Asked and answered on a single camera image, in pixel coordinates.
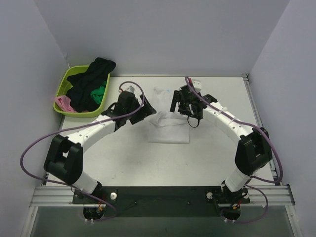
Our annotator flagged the white t shirt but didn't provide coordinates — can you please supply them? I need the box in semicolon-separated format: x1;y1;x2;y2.
147;87;190;144

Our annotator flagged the lime green plastic basket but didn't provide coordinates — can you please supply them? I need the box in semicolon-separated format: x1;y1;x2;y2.
53;65;111;118

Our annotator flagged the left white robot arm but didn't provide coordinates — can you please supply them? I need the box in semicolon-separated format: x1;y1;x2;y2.
43;91;156;203

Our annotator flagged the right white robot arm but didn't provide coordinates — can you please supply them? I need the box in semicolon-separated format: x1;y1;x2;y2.
170;85;272;193

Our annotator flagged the green t shirt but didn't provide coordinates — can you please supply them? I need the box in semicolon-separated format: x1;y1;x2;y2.
90;80;107;105

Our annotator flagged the black t shirt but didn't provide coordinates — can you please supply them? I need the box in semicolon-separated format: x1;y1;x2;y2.
66;57;116;113

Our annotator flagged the pink t shirt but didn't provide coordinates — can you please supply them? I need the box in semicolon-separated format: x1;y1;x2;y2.
54;95;77;113

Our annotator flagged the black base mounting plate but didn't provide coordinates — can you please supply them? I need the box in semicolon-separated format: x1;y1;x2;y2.
72;186;250;218

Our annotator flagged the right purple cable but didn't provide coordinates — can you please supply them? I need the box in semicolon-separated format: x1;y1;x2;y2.
185;76;283;224

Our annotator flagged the purple cable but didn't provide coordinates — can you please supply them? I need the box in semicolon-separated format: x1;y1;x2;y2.
185;76;283;224
19;81;146;185

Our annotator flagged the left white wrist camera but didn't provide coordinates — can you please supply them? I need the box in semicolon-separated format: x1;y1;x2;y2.
124;86;135;93

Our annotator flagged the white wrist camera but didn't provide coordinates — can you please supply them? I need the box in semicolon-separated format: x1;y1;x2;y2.
192;79;202;92
124;86;135;93

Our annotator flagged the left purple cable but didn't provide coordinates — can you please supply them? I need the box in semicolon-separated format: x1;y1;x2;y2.
19;81;146;185

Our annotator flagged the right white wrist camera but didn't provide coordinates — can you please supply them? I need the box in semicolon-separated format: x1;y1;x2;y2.
192;79;202;92

